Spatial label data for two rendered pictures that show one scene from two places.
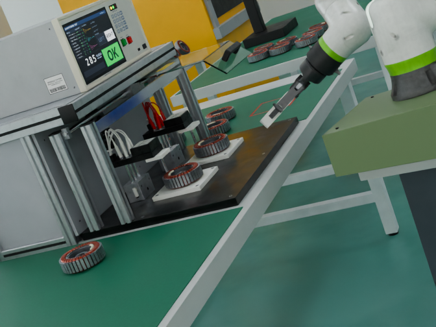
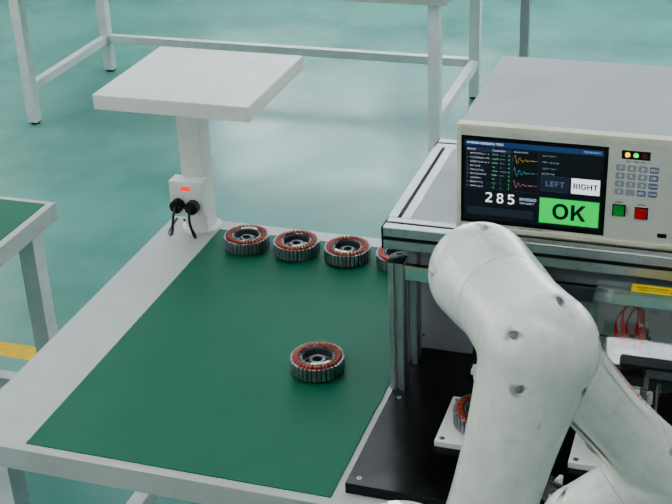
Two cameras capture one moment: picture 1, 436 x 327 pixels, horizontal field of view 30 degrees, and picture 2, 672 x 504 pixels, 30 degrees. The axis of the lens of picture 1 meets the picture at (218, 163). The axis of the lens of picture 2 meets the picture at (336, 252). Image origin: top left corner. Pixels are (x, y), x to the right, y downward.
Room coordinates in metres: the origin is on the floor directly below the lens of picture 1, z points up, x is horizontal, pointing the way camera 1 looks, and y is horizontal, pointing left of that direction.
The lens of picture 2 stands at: (1.73, -1.74, 2.12)
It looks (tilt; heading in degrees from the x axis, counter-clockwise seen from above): 27 degrees down; 84
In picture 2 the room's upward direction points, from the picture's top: 3 degrees counter-clockwise
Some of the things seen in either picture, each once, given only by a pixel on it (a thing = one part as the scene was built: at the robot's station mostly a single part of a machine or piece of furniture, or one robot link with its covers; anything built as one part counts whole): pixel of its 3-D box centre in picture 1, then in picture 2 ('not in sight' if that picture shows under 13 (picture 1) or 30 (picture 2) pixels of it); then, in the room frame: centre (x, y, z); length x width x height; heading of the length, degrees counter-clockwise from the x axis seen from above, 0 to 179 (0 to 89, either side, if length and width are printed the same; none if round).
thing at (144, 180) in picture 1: (139, 187); not in sight; (2.25, 0.23, 0.80); 0.07 x 0.05 x 0.06; 155
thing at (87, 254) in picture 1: (82, 257); (317, 361); (1.91, 0.39, 0.77); 0.11 x 0.11 x 0.04
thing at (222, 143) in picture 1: (211, 145); not in sight; (2.41, 0.00, 0.80); 0.11 x 0.11 x 0.04
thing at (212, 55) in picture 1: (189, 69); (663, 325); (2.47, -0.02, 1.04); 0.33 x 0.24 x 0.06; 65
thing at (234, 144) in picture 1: (214, 152); (616, 446); (2.41, 0.00, 0.78); 0.15 x 0.15 x 0.01; 65
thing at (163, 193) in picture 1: (185, 183); (483, 426); (2.19, 0.10, 0.78); 0.15 x 0.15 x 0.01; 65
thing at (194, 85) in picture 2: not in sight; (209, 166); (1.73, 0.96, 0.98); 0.37 x 0.35 x 0.46; 155
